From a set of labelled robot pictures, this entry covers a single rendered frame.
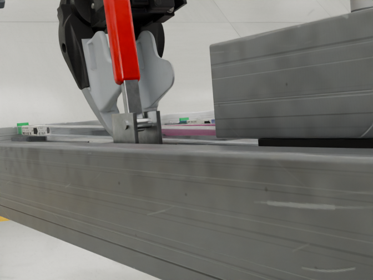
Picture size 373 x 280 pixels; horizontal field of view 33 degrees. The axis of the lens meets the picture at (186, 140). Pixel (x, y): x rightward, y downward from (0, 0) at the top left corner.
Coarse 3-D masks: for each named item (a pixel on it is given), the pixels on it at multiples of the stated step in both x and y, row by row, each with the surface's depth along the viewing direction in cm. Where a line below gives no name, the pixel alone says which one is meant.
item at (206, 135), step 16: (48, 128) 69; (64, 128) 65; (80, 128) 61; (96, 128) 58; (176, 128) 46; (192, 128) 44; (208, 128) 42; (224, 144) 41; (240, 144) 39; (256, 144) 38
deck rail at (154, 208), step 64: (0, 192) 53; (64, 192) 40; (128, 192) 32; (192, 192) 27; (256, 192) 23; (320, 192) 20; (128, 256) 33; (192, 256) 27; (256, 256) 23; (320, 256) 20
